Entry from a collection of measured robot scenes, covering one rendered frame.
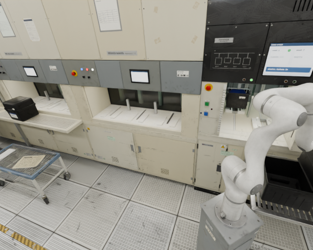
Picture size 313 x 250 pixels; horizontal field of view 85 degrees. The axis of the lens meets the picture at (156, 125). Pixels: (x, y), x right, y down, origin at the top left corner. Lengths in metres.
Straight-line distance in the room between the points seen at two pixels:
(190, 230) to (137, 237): 0.54
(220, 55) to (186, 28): 0.33
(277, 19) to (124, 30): 1.10
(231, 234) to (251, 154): 0.54
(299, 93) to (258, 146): 0.28
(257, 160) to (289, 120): 0.24
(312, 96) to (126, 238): 1.89
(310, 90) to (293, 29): 0.61
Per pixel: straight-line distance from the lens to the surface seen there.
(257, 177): 0.98
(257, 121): 2.04
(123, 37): 1.68
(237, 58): 1.46
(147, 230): 2.09
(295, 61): 1.53
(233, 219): 1.29
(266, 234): 2.26
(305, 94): 0.96
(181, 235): 2.06
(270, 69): 1.51
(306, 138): 1.19
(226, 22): 1.44
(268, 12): 1.45
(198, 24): 1.46
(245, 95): 2.11
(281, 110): 0.85
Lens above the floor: 1.87
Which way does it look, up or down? 32 degrees down
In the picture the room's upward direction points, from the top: 4 degrees counter-clockwise
